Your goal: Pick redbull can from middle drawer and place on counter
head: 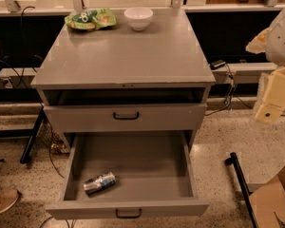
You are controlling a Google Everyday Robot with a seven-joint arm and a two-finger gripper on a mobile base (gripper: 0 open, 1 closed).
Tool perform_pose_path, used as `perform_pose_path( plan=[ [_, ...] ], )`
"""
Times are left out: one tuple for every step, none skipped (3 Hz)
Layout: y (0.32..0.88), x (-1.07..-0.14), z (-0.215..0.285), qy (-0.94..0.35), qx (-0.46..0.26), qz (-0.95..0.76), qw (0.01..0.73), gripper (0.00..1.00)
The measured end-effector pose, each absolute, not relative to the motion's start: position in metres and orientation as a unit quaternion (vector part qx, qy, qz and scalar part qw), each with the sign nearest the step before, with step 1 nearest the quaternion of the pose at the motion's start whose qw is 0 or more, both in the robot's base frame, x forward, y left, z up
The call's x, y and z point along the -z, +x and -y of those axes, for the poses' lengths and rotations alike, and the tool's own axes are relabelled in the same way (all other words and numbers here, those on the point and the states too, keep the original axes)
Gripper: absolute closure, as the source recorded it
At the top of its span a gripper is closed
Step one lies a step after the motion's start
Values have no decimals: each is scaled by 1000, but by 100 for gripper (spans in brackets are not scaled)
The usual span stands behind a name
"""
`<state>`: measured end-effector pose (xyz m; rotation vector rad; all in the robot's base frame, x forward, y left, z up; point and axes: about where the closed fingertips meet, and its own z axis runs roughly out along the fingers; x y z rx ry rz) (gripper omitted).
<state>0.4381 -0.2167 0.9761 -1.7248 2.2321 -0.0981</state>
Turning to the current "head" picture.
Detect silver blue redbull can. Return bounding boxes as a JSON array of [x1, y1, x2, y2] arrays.
[[83, 172, 116, 195]]

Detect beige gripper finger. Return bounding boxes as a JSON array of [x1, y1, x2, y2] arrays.
[[245, 28, 270, 54], [255, 67, 285, 124]]

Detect black drawer handle middle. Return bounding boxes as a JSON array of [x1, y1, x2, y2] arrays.
[[115, 208, 143, 219]]

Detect small black device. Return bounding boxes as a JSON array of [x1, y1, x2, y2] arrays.
[[210, 60, 226, 70]]

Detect black metal chair frame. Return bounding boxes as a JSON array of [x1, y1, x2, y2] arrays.
[[224, 152, 258, 228]]

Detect grey drawer cabinet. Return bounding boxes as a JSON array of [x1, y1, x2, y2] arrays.
[[31, 9, 215, 145]]

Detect white bowl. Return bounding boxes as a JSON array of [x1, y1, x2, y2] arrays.
[[123, 7, 153, 31]]

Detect closed grey top drawer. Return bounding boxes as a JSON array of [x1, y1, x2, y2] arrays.
[[45, 104, 206, 132]]

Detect green chip bag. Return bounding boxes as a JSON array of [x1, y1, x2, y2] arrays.
[[65, 9, 117, 30]]

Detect black table leg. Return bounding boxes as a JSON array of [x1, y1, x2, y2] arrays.
[[20, 109, 45, 164]]

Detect black drawer handle top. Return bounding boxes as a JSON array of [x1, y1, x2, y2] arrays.
[[112, 112, 140, 121]]

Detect black power cable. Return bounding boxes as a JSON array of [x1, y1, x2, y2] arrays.
[[204, 64, 285, 118]]

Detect tan shoe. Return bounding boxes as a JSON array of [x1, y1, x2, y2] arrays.
[[0, 189, 19, 214]]

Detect black drawer handle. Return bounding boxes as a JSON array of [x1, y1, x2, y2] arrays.
[[115, 208, 143, 219], [112, 112, 140, 121]]

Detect open grey middle drawer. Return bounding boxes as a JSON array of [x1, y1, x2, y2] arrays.
[[46, 131, 209, 219]]

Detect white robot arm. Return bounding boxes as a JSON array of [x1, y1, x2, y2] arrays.
[[246, 7, 285, 124]]

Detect cardboard box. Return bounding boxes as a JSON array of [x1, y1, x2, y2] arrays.
[[249, 166, 285, 228]]

